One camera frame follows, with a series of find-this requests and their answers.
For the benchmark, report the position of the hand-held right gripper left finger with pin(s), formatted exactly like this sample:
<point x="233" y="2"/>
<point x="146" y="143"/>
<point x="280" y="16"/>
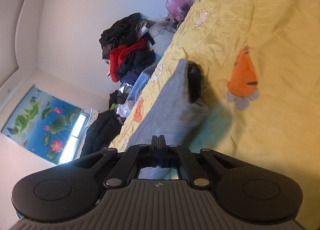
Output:
<point x="155" y="145"/>

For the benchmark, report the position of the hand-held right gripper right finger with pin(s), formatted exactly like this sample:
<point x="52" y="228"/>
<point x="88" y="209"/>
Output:
<point x="162" y="145"/>

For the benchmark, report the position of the grey sweater with navy sleeves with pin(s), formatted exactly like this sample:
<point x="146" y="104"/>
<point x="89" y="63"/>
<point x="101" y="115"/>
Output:
<point x="170" y="100"/>

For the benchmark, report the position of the dark clothes pile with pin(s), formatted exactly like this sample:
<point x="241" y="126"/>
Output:
<point x="102" y="130"/>

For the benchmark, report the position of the black clothes heap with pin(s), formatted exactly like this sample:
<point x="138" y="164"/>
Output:
<point x="122" y="31"/>

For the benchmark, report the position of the white crumpled cloth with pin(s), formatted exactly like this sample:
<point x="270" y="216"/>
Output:
<point x="123" y="110"/>

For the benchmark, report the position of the light blue knit garment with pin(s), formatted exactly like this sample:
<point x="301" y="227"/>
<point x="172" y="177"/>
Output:
<point x="140" y="82"/>

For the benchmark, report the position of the black white checkered cloth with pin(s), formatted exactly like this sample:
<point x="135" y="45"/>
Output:
<point x="125" y="87"/>

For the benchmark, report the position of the window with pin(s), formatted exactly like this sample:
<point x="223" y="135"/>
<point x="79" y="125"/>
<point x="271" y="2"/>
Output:
<point x="75" y="135"/>

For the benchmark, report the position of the dark navy puffer jacket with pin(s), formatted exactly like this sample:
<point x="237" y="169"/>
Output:
<point x="137" y="62"/>

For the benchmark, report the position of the red garment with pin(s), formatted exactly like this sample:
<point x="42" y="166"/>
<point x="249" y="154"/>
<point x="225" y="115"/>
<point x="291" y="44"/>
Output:
<point x="117" y="57"/>

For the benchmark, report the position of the clear plastic bag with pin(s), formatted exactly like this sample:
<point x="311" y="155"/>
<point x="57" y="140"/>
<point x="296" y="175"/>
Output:
<point x="161" y="27"/>

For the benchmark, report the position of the lotus print window blind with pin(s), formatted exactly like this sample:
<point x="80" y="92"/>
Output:
<point x="37" y="122"/>

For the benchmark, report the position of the pink plastic bag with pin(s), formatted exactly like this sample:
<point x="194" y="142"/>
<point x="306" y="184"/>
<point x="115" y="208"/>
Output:
<point x="176" y="7"/>

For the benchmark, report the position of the yellow carrot print bedsheet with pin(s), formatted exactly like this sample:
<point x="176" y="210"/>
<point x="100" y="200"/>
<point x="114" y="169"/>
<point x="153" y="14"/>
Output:
<point x="275" y="45"/>

